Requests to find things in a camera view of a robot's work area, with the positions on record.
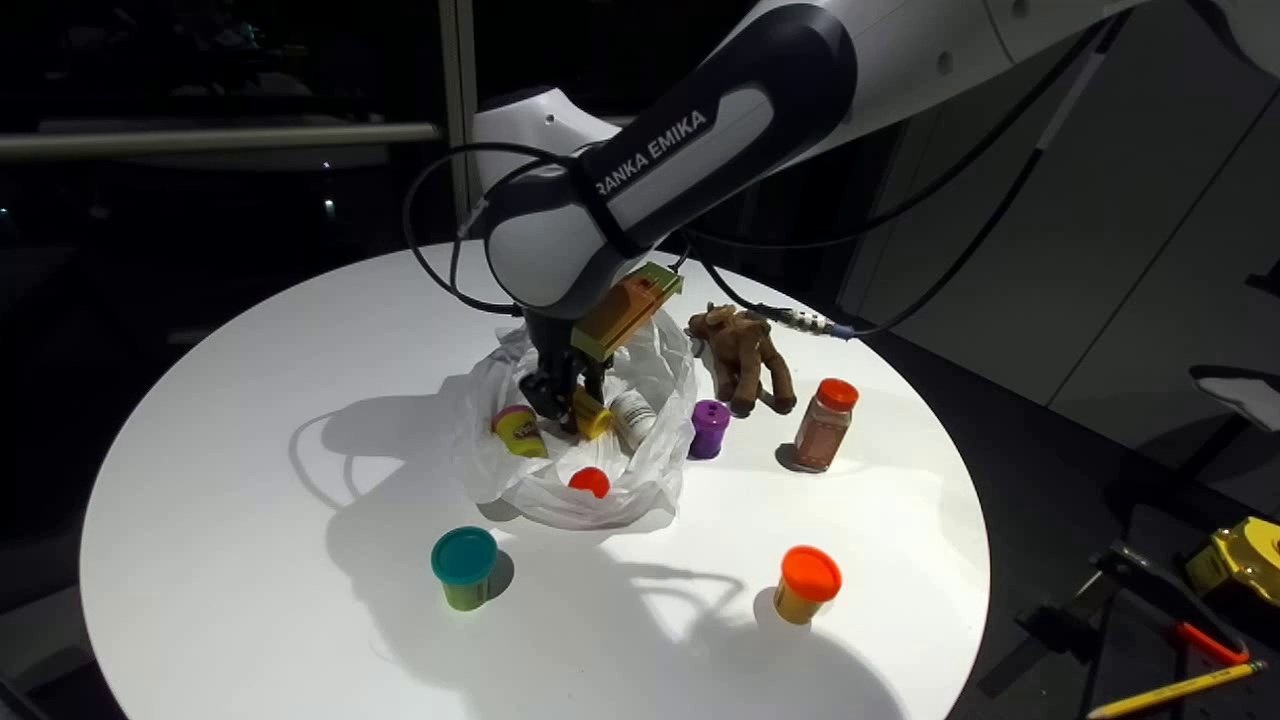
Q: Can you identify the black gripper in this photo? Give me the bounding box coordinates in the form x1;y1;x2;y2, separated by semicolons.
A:
521;314;602;434

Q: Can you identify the white plastic bag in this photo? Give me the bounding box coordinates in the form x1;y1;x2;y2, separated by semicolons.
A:
449;314;701;533

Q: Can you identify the purple lid play-doh tub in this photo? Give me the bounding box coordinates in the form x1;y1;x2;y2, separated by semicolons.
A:
687;400;731;460

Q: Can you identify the brown plush moose toy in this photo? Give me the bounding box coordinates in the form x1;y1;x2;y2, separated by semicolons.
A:
685;303;795;418

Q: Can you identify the teal lid play-doh tub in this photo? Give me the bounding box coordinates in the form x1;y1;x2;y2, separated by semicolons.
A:
426;530;501;614

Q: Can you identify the spice jar red lid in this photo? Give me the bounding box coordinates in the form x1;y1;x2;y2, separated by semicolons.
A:
792;376;860;473

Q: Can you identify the orange lid play-doh tub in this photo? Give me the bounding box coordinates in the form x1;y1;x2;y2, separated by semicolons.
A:
774;543;842;625

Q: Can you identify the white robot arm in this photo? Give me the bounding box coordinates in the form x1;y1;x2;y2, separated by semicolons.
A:
462;0;1151;422

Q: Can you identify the magenta lid play-doh tub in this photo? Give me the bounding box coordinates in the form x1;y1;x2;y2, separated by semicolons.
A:
492;407;549;456

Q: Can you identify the white supplement bottle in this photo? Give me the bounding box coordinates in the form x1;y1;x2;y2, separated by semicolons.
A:
612;394;654;452

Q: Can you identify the metal window railing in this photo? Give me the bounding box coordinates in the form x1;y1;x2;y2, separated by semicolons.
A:
0;0;479;178

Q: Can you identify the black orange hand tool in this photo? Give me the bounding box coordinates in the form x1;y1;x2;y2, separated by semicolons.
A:
1077;543;1250;663

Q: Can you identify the yellow pencil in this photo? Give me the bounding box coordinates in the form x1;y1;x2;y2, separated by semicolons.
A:
1083;662;1266;720

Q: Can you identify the yellow tool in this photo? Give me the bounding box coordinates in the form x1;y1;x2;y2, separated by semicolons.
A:
1185;518;1280;608

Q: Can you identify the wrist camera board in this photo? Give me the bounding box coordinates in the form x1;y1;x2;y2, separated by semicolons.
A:
573;264;681;362

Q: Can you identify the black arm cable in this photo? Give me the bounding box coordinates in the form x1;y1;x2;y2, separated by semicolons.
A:
399;23;1134;345

